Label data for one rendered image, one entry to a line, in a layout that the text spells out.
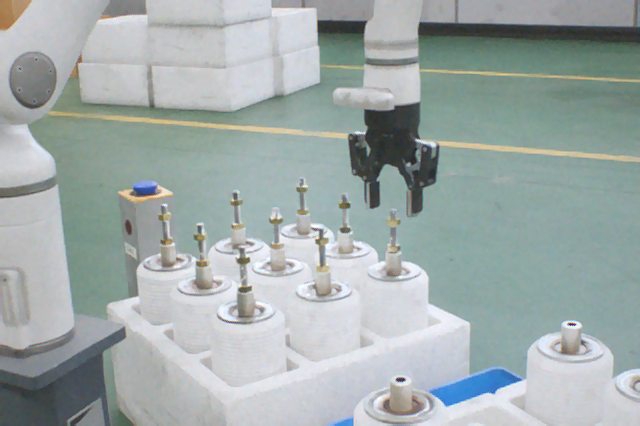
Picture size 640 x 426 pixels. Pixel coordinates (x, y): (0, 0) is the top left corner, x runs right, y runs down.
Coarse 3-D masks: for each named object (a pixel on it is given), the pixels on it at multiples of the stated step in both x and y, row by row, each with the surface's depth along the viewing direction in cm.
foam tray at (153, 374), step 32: (128, 320) 135; (448, 320) 132; (128, 352) 137; (160, 352) 126; (288, 352) 123; (352, 352) 123; (384, 352) 123; (416, 352) 126; (448, 352) 130; (128, 384) 140; (160, 384) 128; (192, 384) 118; (224, 384) 115; (256, 384) 115; (288, 384) 115; (320, 384) 118; (352, 384) 121; (384, 384) 124; (416, 384) 128; (128, 416) 143; (160, 416) 131; (192, 416) 120; (224, 416) 111; (256, 416) 114; (288, 416) 116; (320, 416) 119
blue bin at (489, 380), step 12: (480, 372) 129; (492, 372) 130; (504, 372) 130; (444, 384) 126; (456, 384) 127; (468, 384) 128; (480, 384) 129; (492, 384) 130; (504, 384) 130; (444, 396) 126; (456, 396) 127; (468, 396) 128; (348, 420) 118
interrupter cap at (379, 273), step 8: (376, 264) 133; (384, 264) 133; (408, 264) 133; (368, 272) 130; (376, 272) 130; (384, 272) 131; (408, 272) 130; (416, 272) 130; (384, 280) 128; (392, 280) 127; (400, 280) 127
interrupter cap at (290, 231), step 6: (312, 222) 153; (282, 228) 151; (288, 228) 151; (294, 228) 151; (312, 228) 151; (282, 234) 148; (288, 234) 148; (294, 234) 148; (300, 234) 148; (306, 234) 148; (312, 234) 147
